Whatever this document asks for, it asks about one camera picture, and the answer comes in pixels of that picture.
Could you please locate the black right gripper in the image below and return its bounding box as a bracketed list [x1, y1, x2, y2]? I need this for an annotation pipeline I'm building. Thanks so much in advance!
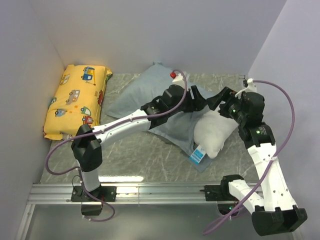
[205, 86, 247, 125]

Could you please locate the white pillow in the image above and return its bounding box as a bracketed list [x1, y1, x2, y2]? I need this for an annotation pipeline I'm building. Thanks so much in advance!
[193, 110, 238, 159]

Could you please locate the blue-grey pillowcase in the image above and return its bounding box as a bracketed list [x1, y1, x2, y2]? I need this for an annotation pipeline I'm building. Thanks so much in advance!
[103, 63, 213, 173]

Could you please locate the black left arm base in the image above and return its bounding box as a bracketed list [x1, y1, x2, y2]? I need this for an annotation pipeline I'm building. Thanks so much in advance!
[70, 181, 117, 218]

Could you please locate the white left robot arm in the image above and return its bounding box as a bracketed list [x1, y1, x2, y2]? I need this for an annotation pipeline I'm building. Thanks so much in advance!
[71, 84, 207, 201]

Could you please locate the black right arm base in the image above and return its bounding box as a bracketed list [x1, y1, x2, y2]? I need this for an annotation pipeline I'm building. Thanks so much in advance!
[200, 185, 239, 215]

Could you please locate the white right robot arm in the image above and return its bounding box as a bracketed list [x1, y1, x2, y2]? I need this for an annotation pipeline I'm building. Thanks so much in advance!
[203, 87, 308, 236]

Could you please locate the blue white pillow label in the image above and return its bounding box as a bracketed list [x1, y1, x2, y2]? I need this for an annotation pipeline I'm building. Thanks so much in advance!
[189, 145, 206, 165]

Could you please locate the yellow car-print pillow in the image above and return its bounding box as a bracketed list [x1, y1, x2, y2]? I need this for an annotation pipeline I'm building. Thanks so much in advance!
[43, 64, 113, 141]

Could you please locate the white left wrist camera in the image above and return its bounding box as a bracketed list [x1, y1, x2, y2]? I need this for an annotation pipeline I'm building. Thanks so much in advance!
[170, 71, 185, 88]

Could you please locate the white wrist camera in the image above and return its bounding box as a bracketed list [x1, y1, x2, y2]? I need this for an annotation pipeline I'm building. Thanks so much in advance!
[170, 71, 185, 88]
[235, 78, 258, 98]

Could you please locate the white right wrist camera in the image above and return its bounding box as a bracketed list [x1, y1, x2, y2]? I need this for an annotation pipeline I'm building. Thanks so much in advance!
[235, 78, 258, 98]

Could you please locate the aluminium front rail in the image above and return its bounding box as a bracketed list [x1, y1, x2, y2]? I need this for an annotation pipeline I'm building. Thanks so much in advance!
[27, 182, 237, 206]

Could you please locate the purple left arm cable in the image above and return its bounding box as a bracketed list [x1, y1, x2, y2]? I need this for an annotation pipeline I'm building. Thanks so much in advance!
[44, 68, 188, 222]

